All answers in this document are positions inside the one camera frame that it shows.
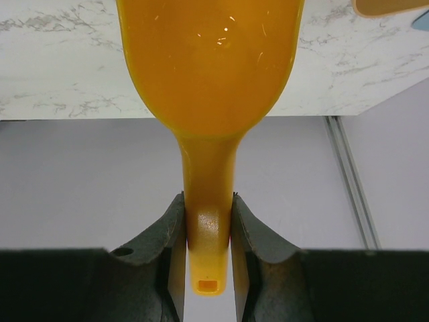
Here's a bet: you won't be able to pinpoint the aluminium frame rail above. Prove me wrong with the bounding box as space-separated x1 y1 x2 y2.
324 116 381 250

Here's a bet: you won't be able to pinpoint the orange plastic scoop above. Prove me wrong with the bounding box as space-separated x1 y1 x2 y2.
117 1 304 296

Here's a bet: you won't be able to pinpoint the yellow tray jelly candies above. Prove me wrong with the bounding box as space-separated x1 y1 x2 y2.
351 0 429 18

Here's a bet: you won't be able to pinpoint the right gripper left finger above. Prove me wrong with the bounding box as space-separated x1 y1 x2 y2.
1 194 186 321

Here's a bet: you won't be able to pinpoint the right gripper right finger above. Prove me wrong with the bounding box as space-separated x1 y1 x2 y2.
231 195 428 321

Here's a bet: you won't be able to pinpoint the blue clipboard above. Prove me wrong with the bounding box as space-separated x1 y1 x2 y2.
412 11 429 32

